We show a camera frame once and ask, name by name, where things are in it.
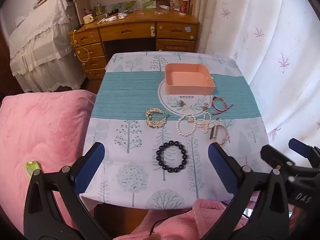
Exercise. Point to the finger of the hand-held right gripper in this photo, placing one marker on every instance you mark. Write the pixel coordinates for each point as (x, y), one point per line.
(303, 151)
(273, 157)

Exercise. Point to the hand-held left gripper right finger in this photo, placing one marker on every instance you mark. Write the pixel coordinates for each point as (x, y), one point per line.
(222, 167)

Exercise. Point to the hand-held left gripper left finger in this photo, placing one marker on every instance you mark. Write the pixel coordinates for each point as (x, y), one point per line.
(91, 165)

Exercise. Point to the pink watch band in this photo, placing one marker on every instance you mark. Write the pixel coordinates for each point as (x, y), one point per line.
(226, 136)

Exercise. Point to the gold leaf hair comb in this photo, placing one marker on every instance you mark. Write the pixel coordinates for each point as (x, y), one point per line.
(153, 124)

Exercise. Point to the small gold earring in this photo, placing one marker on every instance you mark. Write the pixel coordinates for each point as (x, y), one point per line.
(181, 102)

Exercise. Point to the pink box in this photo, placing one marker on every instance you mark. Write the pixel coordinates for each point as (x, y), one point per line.
(190, 88)

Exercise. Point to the green snack packet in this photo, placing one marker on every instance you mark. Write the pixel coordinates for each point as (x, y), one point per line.
(32, 168)

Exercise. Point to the pink quilt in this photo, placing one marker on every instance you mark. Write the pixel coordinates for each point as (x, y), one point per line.
(42, 130)

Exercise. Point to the pink quilted clothing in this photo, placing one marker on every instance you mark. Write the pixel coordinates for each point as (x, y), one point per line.
(180, 225)

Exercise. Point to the white floral curtain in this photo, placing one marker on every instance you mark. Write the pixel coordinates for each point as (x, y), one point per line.
(262, 42)

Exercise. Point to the white lace furniture cover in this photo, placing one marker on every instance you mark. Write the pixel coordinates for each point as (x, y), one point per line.
(42, 42)

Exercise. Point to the wooden desk with drawers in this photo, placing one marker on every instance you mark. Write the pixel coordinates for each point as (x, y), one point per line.
(130, 31)

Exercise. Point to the blue sticker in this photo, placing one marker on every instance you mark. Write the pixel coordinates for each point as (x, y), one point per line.
(188, 29)

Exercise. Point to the crumpled white tissue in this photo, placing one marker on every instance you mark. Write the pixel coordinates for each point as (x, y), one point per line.
(107, 19)

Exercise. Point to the green white drawer hook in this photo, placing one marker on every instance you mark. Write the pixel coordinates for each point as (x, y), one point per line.
(152, 32)

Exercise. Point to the black flashlight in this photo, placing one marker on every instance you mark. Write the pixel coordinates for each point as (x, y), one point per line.
(112, 12)

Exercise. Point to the glass pen jar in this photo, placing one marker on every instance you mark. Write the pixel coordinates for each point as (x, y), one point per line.
(99, 10)

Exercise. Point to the red paper cup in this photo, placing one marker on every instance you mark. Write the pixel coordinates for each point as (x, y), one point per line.
(184, 6)

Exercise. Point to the white tube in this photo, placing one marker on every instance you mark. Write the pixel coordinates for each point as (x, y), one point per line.
(165, 7)

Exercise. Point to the floral patterned box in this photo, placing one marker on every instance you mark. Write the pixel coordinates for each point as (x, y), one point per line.
(175, 2)

